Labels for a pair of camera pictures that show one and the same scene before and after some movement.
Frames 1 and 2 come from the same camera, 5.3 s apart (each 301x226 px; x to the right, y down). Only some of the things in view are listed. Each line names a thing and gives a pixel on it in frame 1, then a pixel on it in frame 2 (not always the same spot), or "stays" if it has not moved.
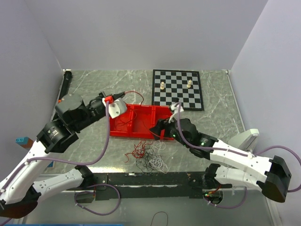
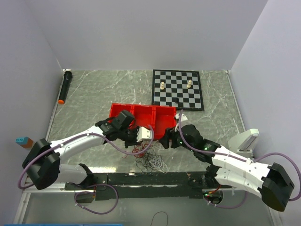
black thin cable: (149, 161) stays
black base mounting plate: (156, 185) stays
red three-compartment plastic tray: (138, 120) stays
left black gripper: (101, 95) → (134, 141)
